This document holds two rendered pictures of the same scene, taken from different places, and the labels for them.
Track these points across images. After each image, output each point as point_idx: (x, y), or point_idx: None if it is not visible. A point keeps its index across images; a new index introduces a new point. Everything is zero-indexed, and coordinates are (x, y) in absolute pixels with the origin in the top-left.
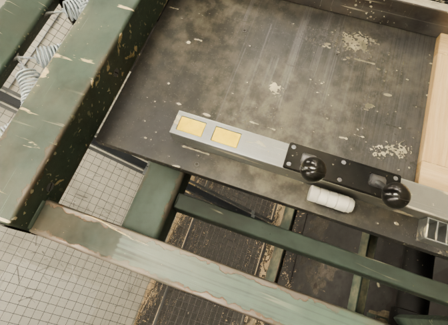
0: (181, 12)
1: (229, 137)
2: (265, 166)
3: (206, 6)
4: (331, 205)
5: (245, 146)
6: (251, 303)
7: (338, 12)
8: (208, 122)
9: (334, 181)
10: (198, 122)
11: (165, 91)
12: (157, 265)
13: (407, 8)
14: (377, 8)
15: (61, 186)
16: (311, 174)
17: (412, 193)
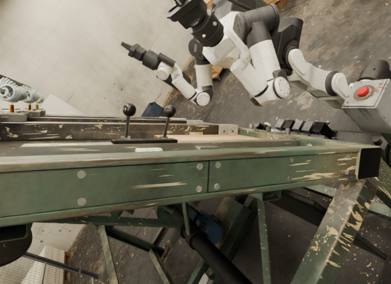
0: (0, 145)
1: (70, 144)
2: (102, 151)
3: (20, 143)
4: (150, 151)
5: (84, 144)
6: (135, 155)
7: (104, 138)
8: (51, 143)
9: (144, 140)
10: (43, 144)
11: (3, 155)
12: (47, 158)
13: (134, 127)
14: (122, 130)
15: None
16: (129, 105)
17: (182, 141)
